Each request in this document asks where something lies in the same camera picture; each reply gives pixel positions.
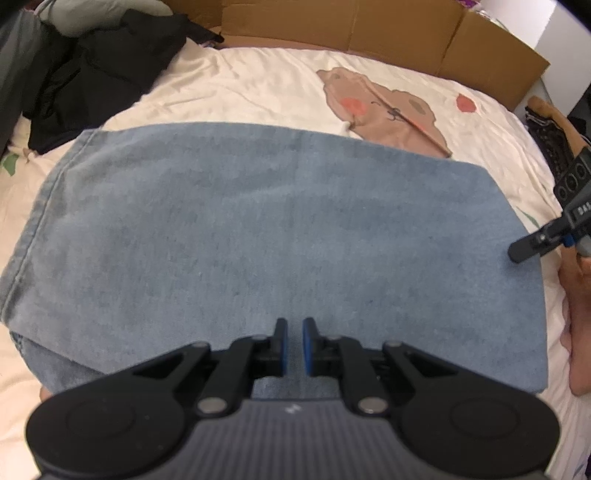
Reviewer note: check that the black clothing pile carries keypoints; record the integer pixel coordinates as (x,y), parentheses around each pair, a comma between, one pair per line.
(101,69)

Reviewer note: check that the flattened cardboard box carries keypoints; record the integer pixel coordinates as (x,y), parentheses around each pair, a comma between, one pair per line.
(369,27)

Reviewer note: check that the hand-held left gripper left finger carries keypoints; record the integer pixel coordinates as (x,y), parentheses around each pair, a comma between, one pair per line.
(284,350)

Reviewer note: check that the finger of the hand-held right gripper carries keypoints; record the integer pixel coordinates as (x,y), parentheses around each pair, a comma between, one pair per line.
(531,244)

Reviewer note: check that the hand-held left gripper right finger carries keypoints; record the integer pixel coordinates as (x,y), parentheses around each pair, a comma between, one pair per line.
(308,350)

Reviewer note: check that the black zippered garment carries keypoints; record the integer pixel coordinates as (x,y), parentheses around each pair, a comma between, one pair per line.
(551,147)

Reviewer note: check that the grey neck pillow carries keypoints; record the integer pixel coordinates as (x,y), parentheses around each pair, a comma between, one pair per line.
(92,14)

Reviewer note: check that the person's right forearm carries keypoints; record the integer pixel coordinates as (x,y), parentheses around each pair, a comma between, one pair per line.
(579,360)

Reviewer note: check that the cream bear printed blanket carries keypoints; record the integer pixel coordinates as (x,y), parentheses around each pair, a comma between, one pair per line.
(277,83)

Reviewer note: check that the person's right hand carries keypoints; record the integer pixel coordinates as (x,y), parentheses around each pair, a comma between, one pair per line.
(577,279)

